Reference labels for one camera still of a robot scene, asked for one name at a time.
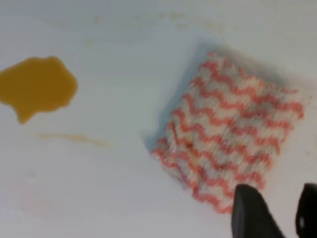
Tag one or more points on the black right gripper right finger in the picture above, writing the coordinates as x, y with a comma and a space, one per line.
306, 216

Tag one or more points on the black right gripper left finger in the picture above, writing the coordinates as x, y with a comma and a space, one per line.
251, 217

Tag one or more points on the pink white striped rag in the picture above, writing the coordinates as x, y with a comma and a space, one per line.
228, 128

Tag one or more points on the brown coffee puddle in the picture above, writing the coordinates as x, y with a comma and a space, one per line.
37, 85

